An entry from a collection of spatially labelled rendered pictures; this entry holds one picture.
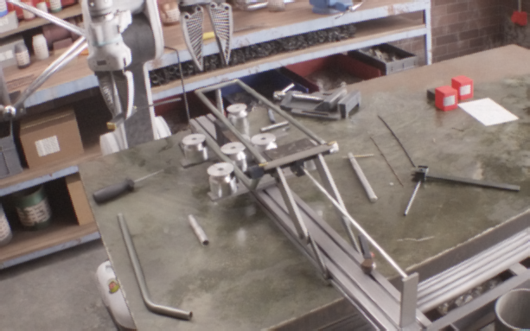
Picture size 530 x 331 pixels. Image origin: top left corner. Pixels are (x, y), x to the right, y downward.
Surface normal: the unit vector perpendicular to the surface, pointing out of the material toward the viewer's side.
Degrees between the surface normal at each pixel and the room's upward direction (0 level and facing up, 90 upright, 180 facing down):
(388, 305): 0
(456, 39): 90
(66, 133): 91
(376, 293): 0
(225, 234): 0
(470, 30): 90
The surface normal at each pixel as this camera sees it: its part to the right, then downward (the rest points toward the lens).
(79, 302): -0.11, -0.87
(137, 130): 0.49, 0.49
